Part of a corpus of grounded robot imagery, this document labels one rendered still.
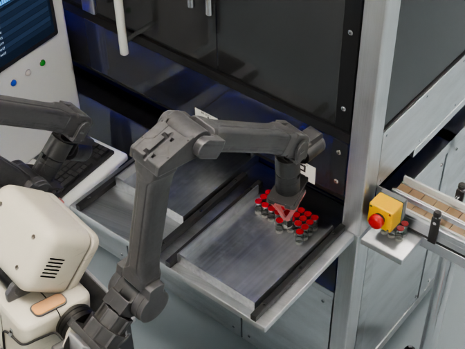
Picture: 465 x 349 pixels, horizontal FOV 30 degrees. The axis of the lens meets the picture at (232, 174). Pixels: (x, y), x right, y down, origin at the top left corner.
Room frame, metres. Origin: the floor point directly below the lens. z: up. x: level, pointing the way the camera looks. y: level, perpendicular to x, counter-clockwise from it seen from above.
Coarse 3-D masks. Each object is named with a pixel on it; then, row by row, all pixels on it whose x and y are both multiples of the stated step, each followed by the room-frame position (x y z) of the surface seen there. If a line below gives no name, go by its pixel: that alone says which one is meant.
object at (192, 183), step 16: (192, 160) 1.94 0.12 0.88; (208, 160) 1.94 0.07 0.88; (224, 160) 1.94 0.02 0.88; (240, 160) 1.94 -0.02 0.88; (256, 160) 1.93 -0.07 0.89; (128, 176) 1.87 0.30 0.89; (176, 176) 1.87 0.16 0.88; (192, 176) 1.87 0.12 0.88; (208, 176) 1.87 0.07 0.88; (224, 176) 1.87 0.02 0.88; (128, 192) 1.81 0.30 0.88; (176, 192) 1.81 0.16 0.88; (192, 192) 1.80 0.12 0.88; (208, 192) 1.80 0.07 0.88; (176, 208) 1.74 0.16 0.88; (192, 208) 1.70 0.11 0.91
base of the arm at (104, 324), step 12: (96, 312) 1.10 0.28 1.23; (108, 312) 1.08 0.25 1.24; (72, 324) 1.08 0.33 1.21; (84, 324) 1.08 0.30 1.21; (96, 324) 1.06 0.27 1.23; (108, 324) 1.07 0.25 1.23; (120, 324) 1.07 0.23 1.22; (84, 336) 1.05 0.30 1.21; (96, 336) 1.05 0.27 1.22; (108, 336) 1.05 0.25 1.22; (120, 336) 1.06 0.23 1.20; (96, 348) 1.02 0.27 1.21; (108, 348) 1.04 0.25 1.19
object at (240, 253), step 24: (240, 216) 1.70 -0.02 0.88; (192, 240) 1.58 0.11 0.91; (216, 240) 1.61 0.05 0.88; (240, 240) 1.61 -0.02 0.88; (264, 240) 1.61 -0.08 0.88; (288, 240) 1.61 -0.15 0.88; (312, 240) 1.61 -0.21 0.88; (192, 264) 1.50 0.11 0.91; (216, 264) 1.53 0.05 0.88; (240, 264) 1.53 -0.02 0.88; (264, 264) 1.52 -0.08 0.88; (288, 264) 1.52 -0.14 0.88; (240, 288) 1.44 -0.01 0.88; (264, 288) 1.44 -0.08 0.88
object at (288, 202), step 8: (304, 176) 1.49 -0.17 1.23; (280, 184) 1.43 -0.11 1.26; (288, 184) 1.42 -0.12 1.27; (296, 184) 1.43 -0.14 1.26; (304, 184) 1.46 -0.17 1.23; (272, 192) 1.44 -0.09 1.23; (280, 192) 1.43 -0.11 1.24; (288, 192) 1.42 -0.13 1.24; (296, 192) 1.43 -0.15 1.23; (272, 200) 1.41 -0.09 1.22; (280, 200) 1.41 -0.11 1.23; (288, 200) 1.41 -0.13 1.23; (296, 200) 1.41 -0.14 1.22; (288, 208) 1.40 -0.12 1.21
